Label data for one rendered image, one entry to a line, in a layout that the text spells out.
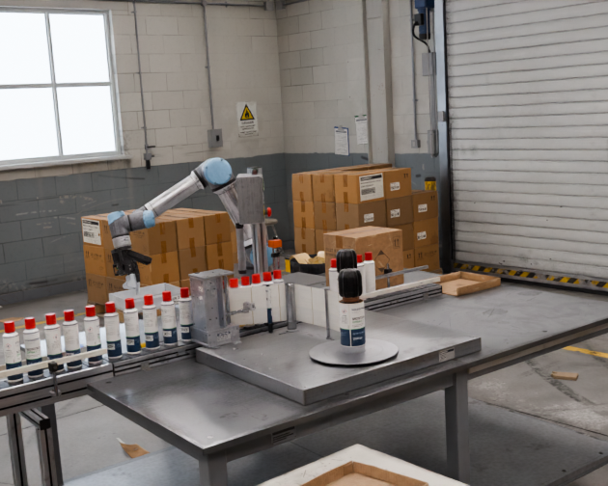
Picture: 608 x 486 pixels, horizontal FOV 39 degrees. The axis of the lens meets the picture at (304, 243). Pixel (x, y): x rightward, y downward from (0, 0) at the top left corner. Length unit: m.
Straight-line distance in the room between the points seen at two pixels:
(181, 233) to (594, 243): 3.50
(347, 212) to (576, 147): 2.03
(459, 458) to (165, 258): 4.23
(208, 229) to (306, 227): 1.05
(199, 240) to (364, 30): 3.34
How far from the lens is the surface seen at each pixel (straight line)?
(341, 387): 2.71
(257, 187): 3.36
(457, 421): 3.07
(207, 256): 7.14
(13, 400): 2.99
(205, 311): 3.11
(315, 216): 7.64
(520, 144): 7.96
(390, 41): 9.15
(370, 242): 4.01
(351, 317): 2.88
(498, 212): 8.18
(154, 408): 2.73
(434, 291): 3.97
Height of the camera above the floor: 1.73
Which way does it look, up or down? 9 degrees down
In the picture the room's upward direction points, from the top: 3 degrees counter-clockwise
